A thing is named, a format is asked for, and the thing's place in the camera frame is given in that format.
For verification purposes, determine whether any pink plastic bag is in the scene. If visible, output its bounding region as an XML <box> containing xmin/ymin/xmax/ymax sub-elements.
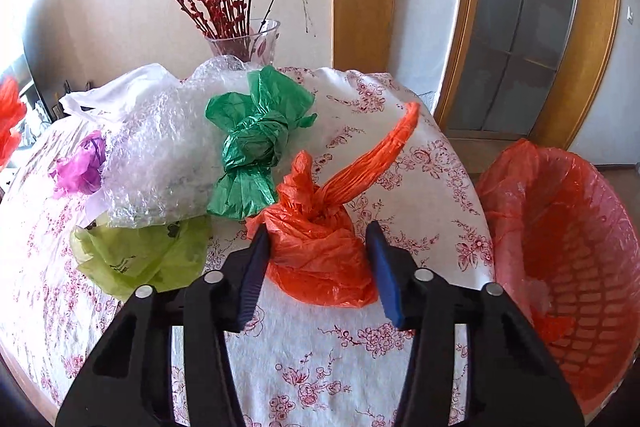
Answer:
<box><xmin>49</xmin><ymin>130</ymin><xmax>106</xmax><ymax>198</ymax></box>

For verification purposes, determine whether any small orange knotted bag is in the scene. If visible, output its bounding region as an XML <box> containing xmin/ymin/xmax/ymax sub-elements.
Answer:
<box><xmin>245</xmin><ymin>102</ymin><xmax>420</xmax><ymax>308</ymax></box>

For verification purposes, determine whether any clear bubble wrap sheet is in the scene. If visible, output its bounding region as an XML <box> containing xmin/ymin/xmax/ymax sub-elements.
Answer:
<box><xmin>99</xmin><ymin>55</ymin><xmax>257</xmax><ymax>229</ymax></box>

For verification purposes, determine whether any large orange plastic bag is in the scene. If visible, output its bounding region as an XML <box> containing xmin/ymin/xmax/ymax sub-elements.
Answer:
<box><xmin>0</xmin><ymin>77</ymin><xmax>27</xmax><ymax>169</ymax></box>

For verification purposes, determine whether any red lined trash basket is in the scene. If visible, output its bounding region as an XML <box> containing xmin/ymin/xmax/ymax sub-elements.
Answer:
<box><xmin>476</xmin><ymin>140</ymin><xmax>639</xmax><ymax>417</ymax></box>

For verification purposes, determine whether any yellow-green plastic bag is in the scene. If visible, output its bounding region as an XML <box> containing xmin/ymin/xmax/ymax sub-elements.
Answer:
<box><xmin>70</xmin><ymin>216</ymin><xmax>212</xmax><ymax>301</ymax></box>

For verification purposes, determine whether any green knotted plastic bag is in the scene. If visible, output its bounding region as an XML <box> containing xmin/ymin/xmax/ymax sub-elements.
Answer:
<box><xmin>205</xmin><ymin>66</ymin><xmax>317</xmax><ymax>220</ymax></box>

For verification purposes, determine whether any white plastic bag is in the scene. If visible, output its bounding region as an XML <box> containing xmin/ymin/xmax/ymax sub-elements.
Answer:
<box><xmin>60</xmin><ymin>63</ymin><xmax>180</xmax><ymax>122</ymax></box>

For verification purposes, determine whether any wooden framed glass door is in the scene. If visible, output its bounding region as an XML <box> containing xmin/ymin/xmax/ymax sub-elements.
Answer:
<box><xmin>435</xmin><ymin>0</ymin><xmax>622</xmax><ymax>148</ymax></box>

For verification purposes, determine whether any clear glass vase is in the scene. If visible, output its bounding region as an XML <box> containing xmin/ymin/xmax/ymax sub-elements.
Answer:
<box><xmin>206</xmin><ymin>18</ymin><xmax>281</xmax><ymax>66</ymax></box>

